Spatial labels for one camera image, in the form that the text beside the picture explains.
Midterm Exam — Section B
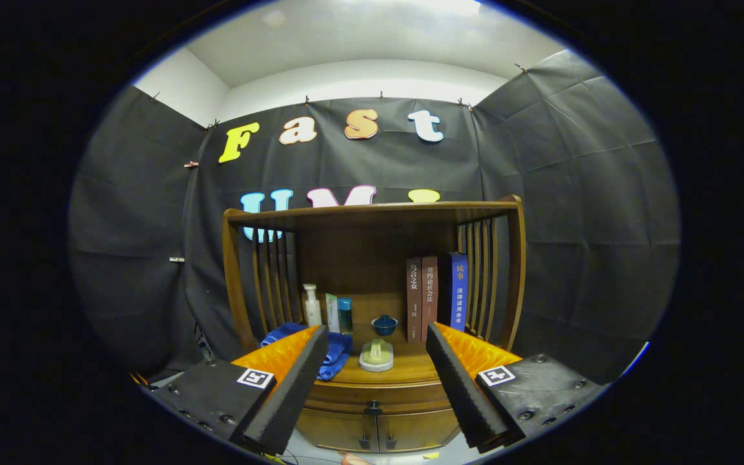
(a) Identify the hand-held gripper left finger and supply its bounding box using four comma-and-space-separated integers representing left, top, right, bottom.
136, 325, 331, 457

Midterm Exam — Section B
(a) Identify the blue folded towel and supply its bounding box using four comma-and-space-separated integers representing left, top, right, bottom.
260, 322, 353, 382

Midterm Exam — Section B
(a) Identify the wooden cabinet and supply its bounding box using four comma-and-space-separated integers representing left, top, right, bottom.
222, 195, 528, 454

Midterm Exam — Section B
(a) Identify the yellow-green scrub brush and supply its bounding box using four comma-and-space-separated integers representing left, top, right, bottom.
358, 338, 395, 373

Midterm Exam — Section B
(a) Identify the blue book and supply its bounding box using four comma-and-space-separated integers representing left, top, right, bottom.
438, 252, 469, 331

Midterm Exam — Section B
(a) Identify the dark brown book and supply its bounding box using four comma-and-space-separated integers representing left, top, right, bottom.
406, 257, 423, 343

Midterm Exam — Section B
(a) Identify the wooden cabinet door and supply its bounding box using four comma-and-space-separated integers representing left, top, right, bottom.
375, 410, 460, 453
294, 407, 373, 453

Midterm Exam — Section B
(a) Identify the white pump bottle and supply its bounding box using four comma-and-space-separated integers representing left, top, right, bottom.
302, 283, 323, 327

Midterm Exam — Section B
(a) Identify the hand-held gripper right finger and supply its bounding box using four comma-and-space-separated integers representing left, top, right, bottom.
425, 323, 608, 453

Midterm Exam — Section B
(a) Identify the wooden countertop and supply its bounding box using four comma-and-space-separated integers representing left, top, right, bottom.
311, 294, 453, 387

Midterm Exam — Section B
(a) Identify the wooden drawer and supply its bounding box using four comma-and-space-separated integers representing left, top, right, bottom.
301, 381, 453, 415

